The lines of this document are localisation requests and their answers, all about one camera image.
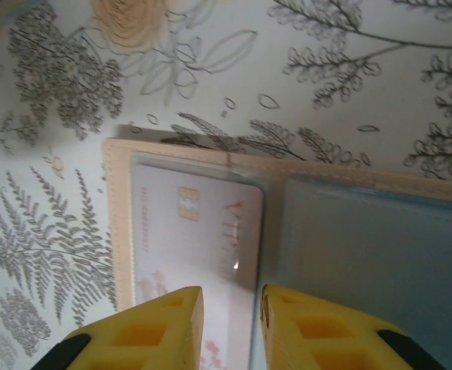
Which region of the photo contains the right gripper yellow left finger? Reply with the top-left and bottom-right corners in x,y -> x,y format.
46,285 -> 204,370

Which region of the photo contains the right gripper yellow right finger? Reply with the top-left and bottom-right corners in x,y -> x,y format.
260,284 -> 449,370

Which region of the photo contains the beige card holder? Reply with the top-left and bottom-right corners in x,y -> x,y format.
102,136 -> 452,370

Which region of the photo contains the light blue card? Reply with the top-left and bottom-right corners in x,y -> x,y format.
248,173 -> 452,370

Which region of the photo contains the white card with chip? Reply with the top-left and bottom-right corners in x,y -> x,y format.
133,163 -> 266,370

